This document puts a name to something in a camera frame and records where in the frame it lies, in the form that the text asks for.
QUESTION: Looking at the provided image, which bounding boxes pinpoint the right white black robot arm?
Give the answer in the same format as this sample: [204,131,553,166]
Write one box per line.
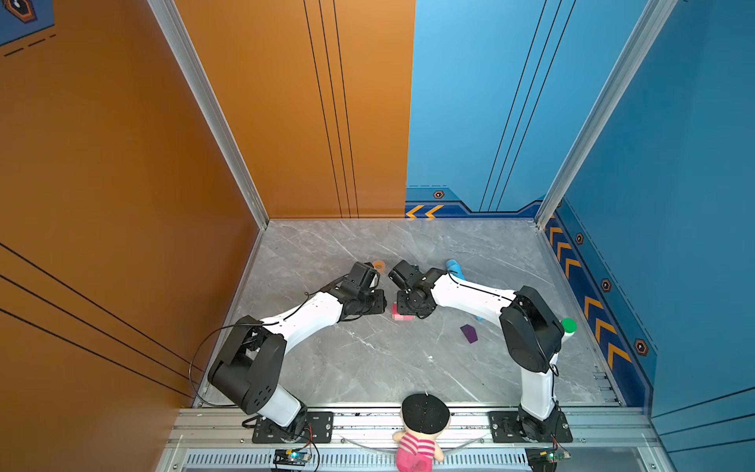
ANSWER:
[389,261,569,441]

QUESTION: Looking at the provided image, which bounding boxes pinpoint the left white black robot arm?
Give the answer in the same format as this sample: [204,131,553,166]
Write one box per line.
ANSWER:
[208,262,387,438]

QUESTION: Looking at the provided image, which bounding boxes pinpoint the purple wood block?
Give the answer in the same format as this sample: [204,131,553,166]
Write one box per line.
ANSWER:
[460,324,479,344]

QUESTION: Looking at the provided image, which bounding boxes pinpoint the blue toy microphone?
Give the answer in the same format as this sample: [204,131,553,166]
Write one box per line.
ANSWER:
[446,260,465,280]

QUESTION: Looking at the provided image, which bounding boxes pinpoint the doll with black hat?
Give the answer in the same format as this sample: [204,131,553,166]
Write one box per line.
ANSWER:
[392,393,451,472]

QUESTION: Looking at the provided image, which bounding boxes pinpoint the white bottle green cap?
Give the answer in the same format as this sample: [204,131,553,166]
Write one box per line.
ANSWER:
[562,318,578,341]

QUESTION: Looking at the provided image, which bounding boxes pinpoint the left green circuit board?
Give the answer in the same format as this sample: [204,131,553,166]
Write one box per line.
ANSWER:
[271,450,314,471]

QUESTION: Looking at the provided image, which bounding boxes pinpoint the green circuit board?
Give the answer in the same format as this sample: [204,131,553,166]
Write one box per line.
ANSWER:
[525,448,571,472]
[271,450,314,471]

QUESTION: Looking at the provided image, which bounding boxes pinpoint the right green circuit board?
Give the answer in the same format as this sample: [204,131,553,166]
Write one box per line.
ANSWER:
[525,448,571,472]

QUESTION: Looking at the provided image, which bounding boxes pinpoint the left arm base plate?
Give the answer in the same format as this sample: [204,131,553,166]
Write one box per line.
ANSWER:
[252,411,333,444]

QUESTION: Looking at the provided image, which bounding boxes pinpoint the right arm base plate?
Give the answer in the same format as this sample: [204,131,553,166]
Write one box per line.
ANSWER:
[488,407,573,444]

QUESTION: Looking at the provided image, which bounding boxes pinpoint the aluminium front rail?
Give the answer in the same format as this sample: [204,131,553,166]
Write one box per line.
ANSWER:
[164,406,662,450]

